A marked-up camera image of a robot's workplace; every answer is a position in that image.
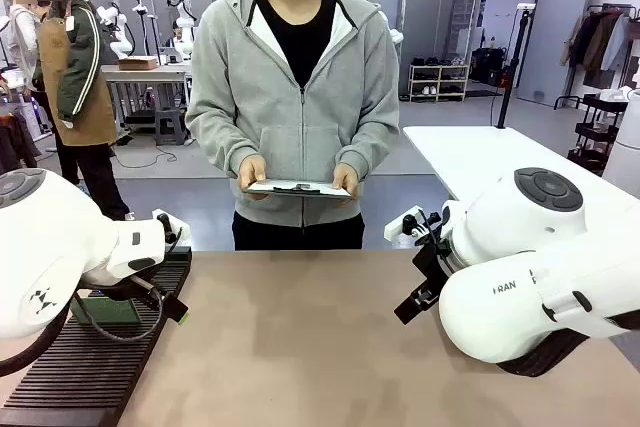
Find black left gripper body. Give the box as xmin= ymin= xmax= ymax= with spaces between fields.
xmin=83 ymin=272 xmax=166 ymax=306

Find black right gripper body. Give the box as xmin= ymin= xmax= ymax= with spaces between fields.
xmin=411 ymin=240 xmax=454 ymax=299

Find green PCB board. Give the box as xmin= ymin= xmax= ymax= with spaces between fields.
xmin=69 ymin=296 xmax=143 ymax=326

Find clipboard with white paper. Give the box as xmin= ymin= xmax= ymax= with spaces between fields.
xmin=244 ymin=178 xmax=354 ymax=200

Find person's right forearm grey sleeve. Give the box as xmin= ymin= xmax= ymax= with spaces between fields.
xmin=184 ymin=96 xmax=254 ymax=181

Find person's left forearm grey sleeve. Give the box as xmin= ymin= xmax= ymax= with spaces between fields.
xmin=342 ymin=101 xmax=401 ymax=181

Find white cylindrical robot base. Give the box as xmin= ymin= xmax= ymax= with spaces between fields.
xmin=601 ymin=89 xmax=640 ymax=198

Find black slotted PCB rack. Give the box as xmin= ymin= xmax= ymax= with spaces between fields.
xmin=0 ymin=246 xmax=194 ymax=427

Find person's left hand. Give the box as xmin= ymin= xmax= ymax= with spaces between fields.
xmin=331 ymin=163 xmax=362 ymax=200

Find person's right hand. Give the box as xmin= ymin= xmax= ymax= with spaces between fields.
xmin=237 ymin=155 xmax=268 ymax=201

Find white table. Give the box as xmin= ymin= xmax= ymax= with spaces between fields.
xmin=402 ymin=125 xmax=640 ymax=228

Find grey step stool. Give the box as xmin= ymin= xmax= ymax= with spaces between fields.
xmin=153 ymin=108 xmax=190 ymax=147

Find wooden shoe rack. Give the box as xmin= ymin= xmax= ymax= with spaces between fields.
xmin=408 ymin=59 xmax=472 ymax=104

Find black luggage cases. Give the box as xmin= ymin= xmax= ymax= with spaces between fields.
xmin=471 ymin=46 xmax=512 ymax=88

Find person in grey hoodie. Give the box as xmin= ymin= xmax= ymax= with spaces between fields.
xmin=184 ymin=0 xmax=401 ymax=252

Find black utility cart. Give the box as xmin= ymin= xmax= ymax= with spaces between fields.
xmin=567 ymin=89 xmax=630 ymax=174

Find grey background workbench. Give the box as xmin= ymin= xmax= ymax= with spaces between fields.
xmin=101 ymin=62 xmax=194 ymax=142

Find person in brown apron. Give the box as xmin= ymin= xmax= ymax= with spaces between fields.
xmin=31 ymin=0 xmax=132 ymax=222

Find cardboard box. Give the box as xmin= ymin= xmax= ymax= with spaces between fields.
xmin=117 ymin=56 xmax=159 ymax=72

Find clothes rack with coats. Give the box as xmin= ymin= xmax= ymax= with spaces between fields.
xmin=553 ymin=2 xmax=640 ymax=111

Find thin grey gripper cable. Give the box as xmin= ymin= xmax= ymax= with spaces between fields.
xmin=73 ymin=275 xmax=165 ymax=343

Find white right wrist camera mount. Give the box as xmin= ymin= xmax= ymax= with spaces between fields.
xmin=383 ymin=205 xmax=442 ymax=249

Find black camera pole stand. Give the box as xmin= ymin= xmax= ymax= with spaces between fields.
xmin=495 ymin=2 xmax=537 ymax=130

